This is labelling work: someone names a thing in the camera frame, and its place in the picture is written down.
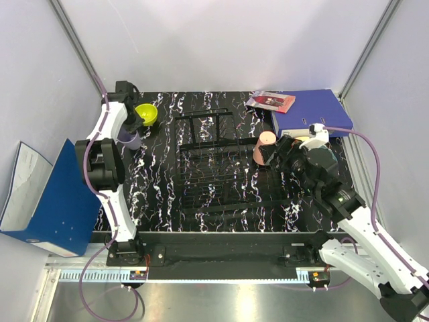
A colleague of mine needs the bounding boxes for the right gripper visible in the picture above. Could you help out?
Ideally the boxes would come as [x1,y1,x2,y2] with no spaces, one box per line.
[258,133,319,196]

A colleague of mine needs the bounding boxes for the yellow bowl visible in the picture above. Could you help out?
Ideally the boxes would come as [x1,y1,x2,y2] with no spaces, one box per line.
[135,103,158,127]

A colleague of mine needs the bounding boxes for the lavender plastic cup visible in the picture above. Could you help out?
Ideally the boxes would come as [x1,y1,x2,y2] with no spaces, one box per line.
[118,127,141,150]

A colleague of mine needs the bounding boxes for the cream bird pattern plate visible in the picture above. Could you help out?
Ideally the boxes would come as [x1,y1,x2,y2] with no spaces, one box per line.
[294,136,310,142]

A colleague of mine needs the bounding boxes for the teal scalloped plate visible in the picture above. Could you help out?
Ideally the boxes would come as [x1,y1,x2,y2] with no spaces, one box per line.
[325,142,338,162]

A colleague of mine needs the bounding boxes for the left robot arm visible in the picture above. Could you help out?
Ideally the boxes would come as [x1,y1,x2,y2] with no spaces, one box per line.
[75,80,145,266]

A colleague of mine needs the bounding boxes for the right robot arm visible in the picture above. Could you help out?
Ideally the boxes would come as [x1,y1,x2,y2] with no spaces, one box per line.
[257,136,428,321]

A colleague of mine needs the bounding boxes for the red cover book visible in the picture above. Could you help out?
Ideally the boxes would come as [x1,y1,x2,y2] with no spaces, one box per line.
[246,91,296,114]

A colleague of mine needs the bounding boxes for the blue open binder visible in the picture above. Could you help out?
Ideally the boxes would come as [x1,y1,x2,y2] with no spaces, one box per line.
[1,140,101,258]

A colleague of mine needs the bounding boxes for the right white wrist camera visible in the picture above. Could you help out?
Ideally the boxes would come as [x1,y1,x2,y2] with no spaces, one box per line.
[299,123,329,150]

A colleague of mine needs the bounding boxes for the black wire dish rack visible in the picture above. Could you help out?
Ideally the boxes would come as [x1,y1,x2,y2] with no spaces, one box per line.
[174,109,289,215]

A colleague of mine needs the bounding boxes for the purple-blue ring binder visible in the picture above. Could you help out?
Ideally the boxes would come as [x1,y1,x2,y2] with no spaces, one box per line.
[271,89,353,138]

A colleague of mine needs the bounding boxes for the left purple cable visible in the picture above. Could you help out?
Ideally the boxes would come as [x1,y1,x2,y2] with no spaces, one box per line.
[78,75,140,319]

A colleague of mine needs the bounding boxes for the purple cable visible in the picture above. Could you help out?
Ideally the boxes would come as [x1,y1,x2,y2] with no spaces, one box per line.
[78,75,140,319]
[323,125,429,292]

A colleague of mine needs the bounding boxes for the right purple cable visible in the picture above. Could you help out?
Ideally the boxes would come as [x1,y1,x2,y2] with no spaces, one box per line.
[323,125,429,292]

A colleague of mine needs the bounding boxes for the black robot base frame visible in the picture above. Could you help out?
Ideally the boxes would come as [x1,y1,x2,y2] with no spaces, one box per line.
[105,230,356,281]

